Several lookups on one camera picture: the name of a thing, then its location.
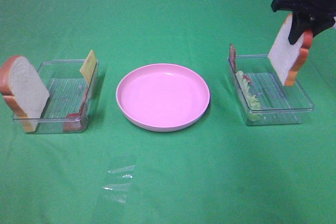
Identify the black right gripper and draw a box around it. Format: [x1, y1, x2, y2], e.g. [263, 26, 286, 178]
[271, 0, 335, 45]

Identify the toy bread slice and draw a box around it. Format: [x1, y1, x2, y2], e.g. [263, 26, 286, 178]
[1, 56, 49, 133]
[268, 14, 313, 86]

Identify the tray toy bacon strip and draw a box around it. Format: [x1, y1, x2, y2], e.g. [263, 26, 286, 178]
[229, 43, 236, 72]
[62, 88, 88, 132]

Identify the green toy lettuce leaf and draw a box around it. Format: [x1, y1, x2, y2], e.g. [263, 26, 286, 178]
[235, 71, 261, 125]

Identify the right clear plastic tray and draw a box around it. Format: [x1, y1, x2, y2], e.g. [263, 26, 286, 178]
[227, 55, 314, 126]

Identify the clear plastic tray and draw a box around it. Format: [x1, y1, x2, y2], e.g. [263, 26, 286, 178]
[227, 55, 314, 126]
[12, 59, 99, 134]

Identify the pink round plate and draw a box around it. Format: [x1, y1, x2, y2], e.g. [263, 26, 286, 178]
[115, 63, 211, 132]

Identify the yellow toy cheese slice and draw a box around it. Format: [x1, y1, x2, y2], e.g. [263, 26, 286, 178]
[79, 50, 97, 86]

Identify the clear plastic film piece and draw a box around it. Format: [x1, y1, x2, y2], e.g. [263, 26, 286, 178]
[101, 165, 135, 204]

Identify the left clear plastic tray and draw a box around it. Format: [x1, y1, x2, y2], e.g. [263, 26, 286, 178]
[12, 59, 99, 134]

